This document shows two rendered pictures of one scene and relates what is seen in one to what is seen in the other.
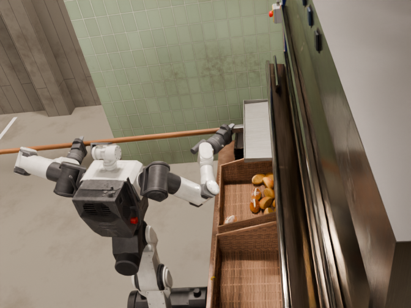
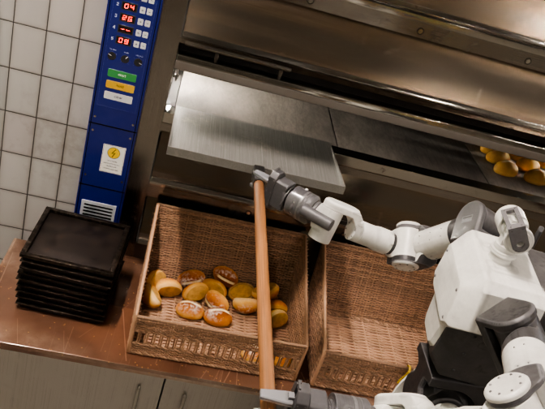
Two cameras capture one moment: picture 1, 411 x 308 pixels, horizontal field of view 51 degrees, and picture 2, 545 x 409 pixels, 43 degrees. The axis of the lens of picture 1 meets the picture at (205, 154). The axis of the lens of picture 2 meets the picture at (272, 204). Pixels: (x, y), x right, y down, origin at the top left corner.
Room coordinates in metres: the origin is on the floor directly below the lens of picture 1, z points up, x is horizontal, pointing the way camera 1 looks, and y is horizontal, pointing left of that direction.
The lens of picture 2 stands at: (2.54, 1.52, 2.13)
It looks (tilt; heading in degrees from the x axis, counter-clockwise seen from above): 29 degrees down; 248
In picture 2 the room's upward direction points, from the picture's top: 18 degrees clockwise
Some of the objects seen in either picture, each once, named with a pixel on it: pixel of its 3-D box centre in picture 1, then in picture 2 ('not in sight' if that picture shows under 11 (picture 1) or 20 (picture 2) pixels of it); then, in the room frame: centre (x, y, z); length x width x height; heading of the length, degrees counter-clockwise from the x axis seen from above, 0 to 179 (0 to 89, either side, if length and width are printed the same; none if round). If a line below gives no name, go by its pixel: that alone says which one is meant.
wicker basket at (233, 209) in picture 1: (257, 192); (223, 288); (1.89, -0.26, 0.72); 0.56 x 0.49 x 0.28; 170
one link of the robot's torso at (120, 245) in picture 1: (130, 241); (465, 390); (1.44, 0.44, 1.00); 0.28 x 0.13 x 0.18; 169
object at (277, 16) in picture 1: (278, 13); not in sight; (2.75, -0.66, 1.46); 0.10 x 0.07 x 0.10; 168
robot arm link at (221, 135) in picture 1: (221, 139); (287, 195); (1.84, -0.10, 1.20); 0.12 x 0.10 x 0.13; 134
